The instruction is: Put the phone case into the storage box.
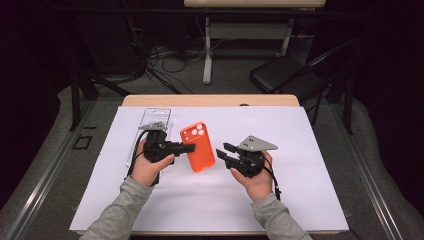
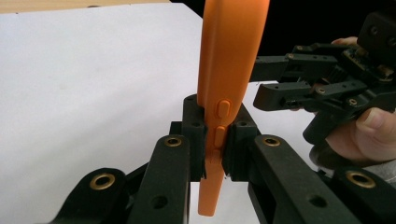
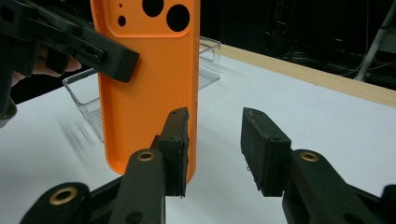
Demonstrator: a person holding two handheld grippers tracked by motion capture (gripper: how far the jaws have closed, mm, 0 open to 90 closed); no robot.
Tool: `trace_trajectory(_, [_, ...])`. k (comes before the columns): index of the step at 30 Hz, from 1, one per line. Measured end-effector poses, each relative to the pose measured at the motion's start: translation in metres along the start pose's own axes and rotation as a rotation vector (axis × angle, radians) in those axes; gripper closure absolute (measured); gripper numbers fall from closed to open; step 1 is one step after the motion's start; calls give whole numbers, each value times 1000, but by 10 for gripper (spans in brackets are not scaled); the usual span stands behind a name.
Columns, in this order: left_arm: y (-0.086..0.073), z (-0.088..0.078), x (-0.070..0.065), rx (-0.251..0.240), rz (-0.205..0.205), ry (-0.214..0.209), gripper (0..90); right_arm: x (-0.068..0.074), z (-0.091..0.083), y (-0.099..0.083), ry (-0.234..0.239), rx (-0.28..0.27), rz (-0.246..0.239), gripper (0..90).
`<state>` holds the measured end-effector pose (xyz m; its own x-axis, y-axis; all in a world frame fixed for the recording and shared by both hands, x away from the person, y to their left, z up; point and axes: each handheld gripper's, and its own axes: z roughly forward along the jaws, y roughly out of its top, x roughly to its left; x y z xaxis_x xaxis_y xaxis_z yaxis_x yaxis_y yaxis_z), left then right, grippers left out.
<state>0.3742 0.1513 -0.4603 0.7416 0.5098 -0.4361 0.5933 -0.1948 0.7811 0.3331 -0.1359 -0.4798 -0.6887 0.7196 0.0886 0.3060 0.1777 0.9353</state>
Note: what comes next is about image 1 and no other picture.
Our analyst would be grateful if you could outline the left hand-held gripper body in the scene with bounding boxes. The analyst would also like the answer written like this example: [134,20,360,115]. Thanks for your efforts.
[138,121,183,165]

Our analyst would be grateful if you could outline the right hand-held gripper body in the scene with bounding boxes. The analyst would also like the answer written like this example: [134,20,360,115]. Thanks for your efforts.
[223,135,279,179]

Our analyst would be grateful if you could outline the orange phone case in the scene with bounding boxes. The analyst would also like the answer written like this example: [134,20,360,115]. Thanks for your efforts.
[179,121,217,174]

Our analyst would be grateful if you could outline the clear plastic packaging tray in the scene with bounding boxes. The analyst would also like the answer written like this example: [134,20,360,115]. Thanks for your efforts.
[125,107,174,169]

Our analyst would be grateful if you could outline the person's left hand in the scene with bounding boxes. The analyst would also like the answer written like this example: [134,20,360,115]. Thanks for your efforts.
[130,138,176,188]

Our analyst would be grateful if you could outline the person's right hand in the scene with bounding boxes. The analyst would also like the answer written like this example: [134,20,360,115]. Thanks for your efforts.
[229,149,274,203]

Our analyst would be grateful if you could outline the white table sheet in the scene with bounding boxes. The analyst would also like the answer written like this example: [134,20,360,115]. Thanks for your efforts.
[69,105,350,233]

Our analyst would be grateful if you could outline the black folding chair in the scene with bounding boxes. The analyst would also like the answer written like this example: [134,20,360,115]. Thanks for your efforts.
[249,37,359,104]

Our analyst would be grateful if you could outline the white-legged desk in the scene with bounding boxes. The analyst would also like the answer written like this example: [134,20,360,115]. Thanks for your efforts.
[183,0,327,85]

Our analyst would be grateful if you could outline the black metal stand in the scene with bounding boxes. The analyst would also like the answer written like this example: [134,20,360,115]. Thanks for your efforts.
[311,74,354,136]
[68,19,133,132]

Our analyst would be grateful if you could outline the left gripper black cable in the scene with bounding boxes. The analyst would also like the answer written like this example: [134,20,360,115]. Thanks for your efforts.
[126,129,149,181]

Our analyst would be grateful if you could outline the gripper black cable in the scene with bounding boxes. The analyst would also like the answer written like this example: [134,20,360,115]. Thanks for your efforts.
[126,129,149,181]
[263,156,283,202]

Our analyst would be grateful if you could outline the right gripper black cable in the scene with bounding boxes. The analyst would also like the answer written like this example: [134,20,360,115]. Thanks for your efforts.
[263,156,283,202]

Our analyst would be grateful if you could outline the black square floor frame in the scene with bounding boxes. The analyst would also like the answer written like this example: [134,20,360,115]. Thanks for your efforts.
[72,134,94,151]

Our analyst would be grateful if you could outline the tangle of floor cables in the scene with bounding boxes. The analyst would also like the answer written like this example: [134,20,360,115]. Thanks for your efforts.
[128,16,224,94]

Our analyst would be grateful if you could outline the aluminium floor rail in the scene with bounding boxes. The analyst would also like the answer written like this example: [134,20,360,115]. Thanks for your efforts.
[328,103,404,240]
[3,99,98,240]

